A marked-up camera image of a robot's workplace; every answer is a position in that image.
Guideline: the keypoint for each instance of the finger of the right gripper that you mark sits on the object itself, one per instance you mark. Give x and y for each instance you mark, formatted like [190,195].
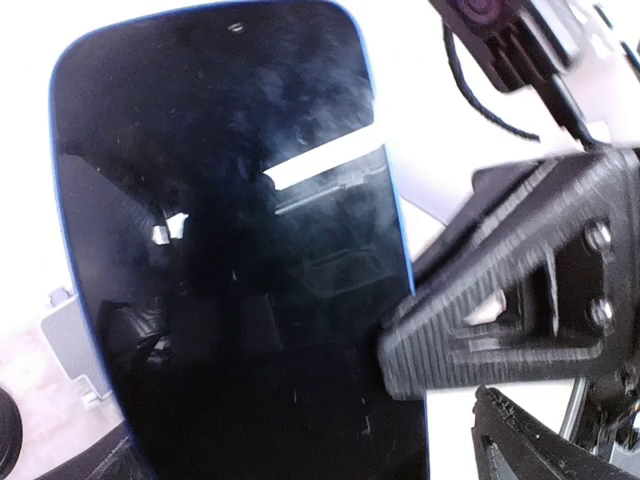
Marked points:
[509,443]
[535,278]

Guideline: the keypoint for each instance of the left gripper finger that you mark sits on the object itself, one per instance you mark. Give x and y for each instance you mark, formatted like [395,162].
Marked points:
[115,456]

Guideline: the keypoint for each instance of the black round-base phone stand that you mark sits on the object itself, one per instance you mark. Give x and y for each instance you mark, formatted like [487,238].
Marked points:
[11,433]

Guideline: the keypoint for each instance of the white phone stand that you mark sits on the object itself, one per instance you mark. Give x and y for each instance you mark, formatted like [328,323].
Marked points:
[69,336]

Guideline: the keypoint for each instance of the blue phone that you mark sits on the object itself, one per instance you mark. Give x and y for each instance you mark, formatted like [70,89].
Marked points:
[234,233]

